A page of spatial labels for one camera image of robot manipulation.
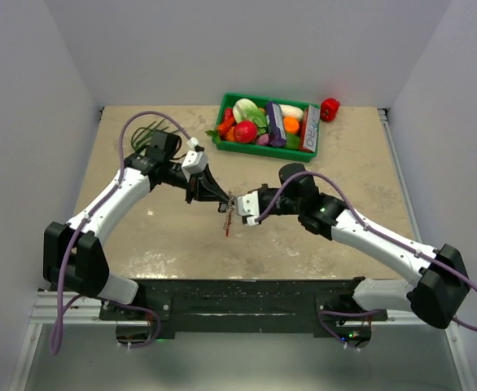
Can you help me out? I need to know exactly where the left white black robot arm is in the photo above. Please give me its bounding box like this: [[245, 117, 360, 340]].
[[43, 131, 230, 319]]

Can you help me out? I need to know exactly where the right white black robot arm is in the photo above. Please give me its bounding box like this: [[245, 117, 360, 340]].
[[235, 163, 470, 329]]

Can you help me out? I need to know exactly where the green plastic bin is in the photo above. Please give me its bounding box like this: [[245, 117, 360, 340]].
[[212, 92, 320, 163]]

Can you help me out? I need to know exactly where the orange carrot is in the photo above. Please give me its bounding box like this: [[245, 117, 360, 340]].
[[225, 126, 235, 143]]

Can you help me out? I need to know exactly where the purple sweet potato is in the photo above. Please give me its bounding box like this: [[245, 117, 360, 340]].
[[255, 134, 269, 146]]

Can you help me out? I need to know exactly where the green vegetable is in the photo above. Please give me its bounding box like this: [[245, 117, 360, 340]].
[[283, 134, 300, 151]]

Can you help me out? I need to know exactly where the red apple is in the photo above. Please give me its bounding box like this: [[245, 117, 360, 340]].
[[234, 121, 258, 143]]

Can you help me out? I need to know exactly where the purple white box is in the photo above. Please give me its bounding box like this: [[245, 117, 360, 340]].
[[265, 101, 287, 147]]

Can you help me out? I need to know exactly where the red chili pepper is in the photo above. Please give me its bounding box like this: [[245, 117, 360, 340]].
[[217, 108, 235, 138]]

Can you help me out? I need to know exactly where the orange fruit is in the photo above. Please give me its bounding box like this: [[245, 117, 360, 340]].
[[283, 116, 300, 134]]

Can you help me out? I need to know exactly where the red grey box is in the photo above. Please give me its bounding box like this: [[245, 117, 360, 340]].
[[299, 105, 320, 153]]

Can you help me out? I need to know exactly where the white green cabbage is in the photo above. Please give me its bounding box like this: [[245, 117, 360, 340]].
[[232, 98, 267, 128]]

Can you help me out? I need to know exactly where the green spring onion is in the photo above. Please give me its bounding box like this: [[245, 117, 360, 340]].
[[130, 119, 169, 151]]

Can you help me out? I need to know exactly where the white radish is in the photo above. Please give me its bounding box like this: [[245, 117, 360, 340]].
[[279, 104, 304, 121]]

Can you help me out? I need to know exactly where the red bell pepper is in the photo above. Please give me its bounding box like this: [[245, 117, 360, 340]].
[[320, 98, 341, 122]]

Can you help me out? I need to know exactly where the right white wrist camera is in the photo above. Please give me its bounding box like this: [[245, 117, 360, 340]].
[[234, 191, 266, 226]]

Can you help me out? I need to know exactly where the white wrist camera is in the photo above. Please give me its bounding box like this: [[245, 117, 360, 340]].
[[234, 191, 266, 226], [181, 138, 208, 179]]

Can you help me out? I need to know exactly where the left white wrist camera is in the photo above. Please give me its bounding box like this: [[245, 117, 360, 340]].
[[181, 138, 208, 179]]

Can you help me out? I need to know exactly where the black base frame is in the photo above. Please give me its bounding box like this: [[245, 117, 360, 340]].
[[49, 276, 431, 341]]

